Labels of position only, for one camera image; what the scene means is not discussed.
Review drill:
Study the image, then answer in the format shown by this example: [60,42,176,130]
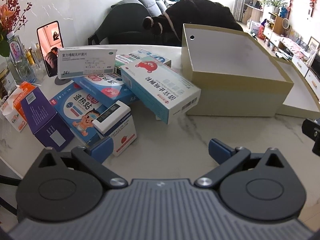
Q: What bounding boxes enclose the white medicine box blue circle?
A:
[130,49,172,67]

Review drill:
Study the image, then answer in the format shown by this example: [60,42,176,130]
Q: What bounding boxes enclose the clear plastic water bottle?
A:
[5,31,27,82]

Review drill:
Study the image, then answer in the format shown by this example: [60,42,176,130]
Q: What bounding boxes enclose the white low cabinet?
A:
[260,25,320,95]

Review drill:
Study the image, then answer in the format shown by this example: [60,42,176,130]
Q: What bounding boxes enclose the black smartphone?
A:
[36,21,66,78]

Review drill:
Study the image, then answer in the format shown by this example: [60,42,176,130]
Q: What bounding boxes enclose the beige cardboard box lid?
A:
[274,55,320,118]

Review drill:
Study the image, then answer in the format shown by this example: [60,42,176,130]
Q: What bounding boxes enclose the pink patterned cloth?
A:
[279,36,308,53]

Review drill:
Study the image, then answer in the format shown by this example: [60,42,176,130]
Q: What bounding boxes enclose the green and orange medicine box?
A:
[114,54,140,75]

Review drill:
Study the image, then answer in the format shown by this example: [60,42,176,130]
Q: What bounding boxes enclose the brown glass jar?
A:
[0,65,17,100]

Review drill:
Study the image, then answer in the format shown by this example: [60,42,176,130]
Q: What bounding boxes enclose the green potted plant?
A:
[264,0,288,15]

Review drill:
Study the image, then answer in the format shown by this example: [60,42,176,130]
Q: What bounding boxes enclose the teal medicine box red bear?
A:
[120,56,202,125]

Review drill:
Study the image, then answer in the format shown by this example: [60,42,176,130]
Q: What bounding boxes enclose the red berry flower bouquet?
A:
[0,0,33,58]

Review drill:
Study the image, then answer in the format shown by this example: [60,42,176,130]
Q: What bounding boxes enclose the orange tissue box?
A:
[0,81,38,133]

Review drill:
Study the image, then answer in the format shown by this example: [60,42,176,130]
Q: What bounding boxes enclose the wooden shelf unit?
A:
[244,2,290,34]

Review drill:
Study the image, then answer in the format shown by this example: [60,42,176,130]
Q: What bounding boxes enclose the black fleece coat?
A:
[142,0,244,47]

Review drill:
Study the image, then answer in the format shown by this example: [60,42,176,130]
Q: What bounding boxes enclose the dark dining chair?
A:
[87,0,160,46]

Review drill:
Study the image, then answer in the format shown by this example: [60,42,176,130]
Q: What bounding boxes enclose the white medicine box green logo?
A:
[57,45,117,80]

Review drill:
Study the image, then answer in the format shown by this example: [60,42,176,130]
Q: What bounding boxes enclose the grey curtain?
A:
[232,0,252,23]

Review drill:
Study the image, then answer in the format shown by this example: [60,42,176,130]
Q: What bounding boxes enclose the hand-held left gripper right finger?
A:
[194,138,287,190]

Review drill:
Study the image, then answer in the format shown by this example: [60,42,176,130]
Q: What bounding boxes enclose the round grey phone stand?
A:
[54,76,73,86]

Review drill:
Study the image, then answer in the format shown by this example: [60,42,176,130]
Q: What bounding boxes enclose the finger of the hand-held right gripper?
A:
[302,119,320,155]

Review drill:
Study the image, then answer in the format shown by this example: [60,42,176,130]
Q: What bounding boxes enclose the beige cardboard box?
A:
[181,23,294,117]

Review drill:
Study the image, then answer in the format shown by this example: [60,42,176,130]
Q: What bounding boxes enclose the white medicine box strawberry print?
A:
[92,100,138,157]

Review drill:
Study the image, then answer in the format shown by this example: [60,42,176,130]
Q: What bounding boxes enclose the purple medicine box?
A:
[20,90,76,153]

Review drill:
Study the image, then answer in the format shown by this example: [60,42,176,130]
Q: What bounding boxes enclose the framed photo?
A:
[307,36,320,53]

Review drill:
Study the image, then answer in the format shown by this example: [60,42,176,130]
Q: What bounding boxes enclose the blue fever patch box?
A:
[49,82,120,146]
[72,74,140,106]

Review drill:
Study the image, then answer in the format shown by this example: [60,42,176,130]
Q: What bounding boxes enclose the gold capped glass bottle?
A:
[25,48,38,80]

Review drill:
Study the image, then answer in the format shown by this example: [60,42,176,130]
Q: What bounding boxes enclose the white marble desktop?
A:
[0,44,320,180]

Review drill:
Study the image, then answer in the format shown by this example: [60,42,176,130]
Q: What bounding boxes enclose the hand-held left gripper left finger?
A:
[35,136,128,191]

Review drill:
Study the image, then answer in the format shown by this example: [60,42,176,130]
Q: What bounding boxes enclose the small clear bottle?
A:
[34,42,47,79]

